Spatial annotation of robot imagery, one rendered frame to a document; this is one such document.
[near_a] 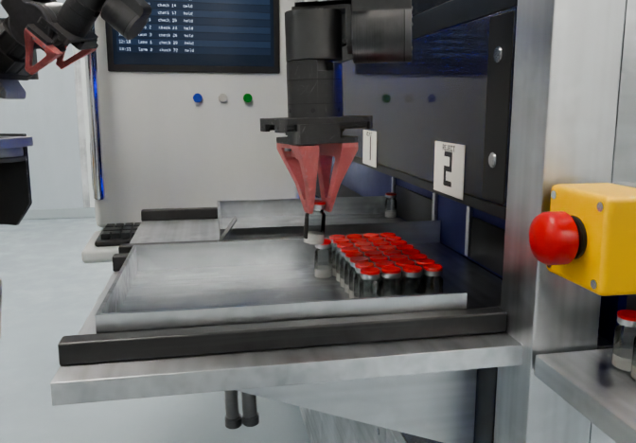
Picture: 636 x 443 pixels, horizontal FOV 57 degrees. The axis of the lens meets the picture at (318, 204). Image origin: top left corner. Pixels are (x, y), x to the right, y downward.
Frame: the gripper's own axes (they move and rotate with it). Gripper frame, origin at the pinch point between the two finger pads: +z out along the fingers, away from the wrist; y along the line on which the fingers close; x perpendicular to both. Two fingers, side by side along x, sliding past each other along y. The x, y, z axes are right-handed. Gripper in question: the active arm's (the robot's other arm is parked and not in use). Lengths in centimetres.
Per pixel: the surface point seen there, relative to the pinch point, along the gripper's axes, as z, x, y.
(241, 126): -6, 84, 19
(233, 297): 10.5, 5.4, -8.2
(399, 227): 8.6, 19.6, 23.0
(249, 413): 76, 94, 21
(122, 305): 10.2, 8.0, -19.6
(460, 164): -3.5, -3.8, 15.6
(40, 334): 95, 246, -35
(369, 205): 9, 44, 32
